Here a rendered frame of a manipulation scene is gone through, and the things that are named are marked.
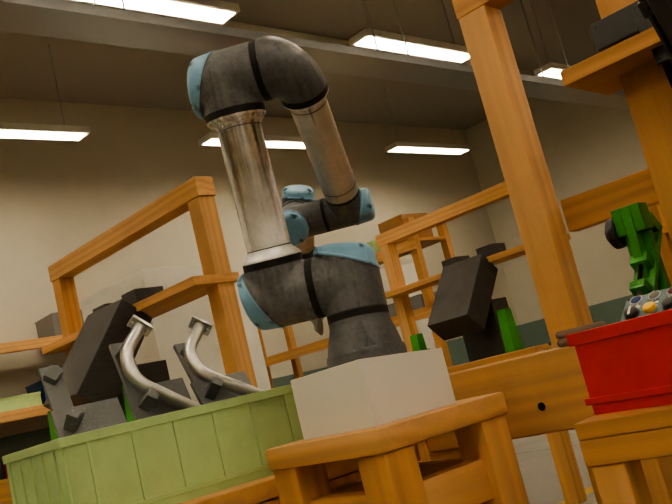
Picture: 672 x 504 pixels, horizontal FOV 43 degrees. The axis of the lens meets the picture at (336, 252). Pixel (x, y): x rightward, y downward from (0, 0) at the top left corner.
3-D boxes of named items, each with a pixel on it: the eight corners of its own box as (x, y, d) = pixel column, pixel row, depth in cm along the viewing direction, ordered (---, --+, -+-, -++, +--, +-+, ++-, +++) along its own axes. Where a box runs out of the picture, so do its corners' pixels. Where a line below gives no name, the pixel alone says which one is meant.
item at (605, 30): (655, 22, 196) (646, -5, 197) (596, 51, 205) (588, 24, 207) (667, 27, 201) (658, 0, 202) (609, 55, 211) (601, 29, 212)
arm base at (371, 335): (365, 359, 147) (353, 304, 149) (312, 376, 158) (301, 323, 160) (425, 351, 157) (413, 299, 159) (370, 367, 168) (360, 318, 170)
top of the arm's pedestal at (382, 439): (383, 454, 133) (377, 428, 133) (268, 471, 156) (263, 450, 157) (509, 412, 154) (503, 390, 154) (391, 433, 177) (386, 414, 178)
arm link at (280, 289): (322, 321, 156) (249, 31, 155) (245, 339, 158) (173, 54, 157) (332, 313, 167) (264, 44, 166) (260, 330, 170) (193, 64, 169)
